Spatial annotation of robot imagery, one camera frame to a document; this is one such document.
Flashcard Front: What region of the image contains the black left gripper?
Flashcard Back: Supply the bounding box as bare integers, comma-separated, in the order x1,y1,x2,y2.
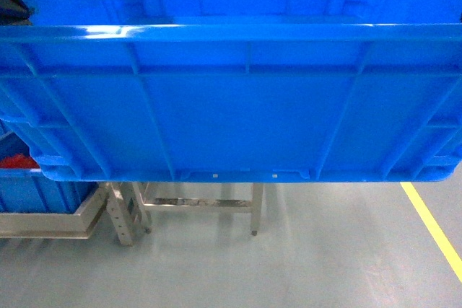
1,0,30,25

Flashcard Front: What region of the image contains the large blue plastic crate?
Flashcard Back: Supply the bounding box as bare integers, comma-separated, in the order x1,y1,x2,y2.
1,0,461,182

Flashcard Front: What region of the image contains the blue bin with red parts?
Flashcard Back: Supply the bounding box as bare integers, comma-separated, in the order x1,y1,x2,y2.
1,123,97,214

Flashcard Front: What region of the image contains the steel shelf frame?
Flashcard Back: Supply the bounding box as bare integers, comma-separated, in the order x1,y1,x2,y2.
0,181,113,240

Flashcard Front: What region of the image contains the steel cart leg frame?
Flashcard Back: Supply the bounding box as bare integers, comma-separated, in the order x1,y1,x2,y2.
102,182,265,247

